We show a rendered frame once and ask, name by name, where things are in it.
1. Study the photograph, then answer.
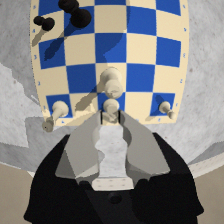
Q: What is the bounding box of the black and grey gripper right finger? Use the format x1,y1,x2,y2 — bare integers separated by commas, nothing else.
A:
118,109,204,216

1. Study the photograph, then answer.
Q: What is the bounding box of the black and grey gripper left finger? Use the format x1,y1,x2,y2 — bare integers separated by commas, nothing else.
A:
23,110,103,223

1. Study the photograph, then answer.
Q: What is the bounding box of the blue and cream chessboard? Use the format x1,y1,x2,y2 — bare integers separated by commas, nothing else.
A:
30,0,189,126

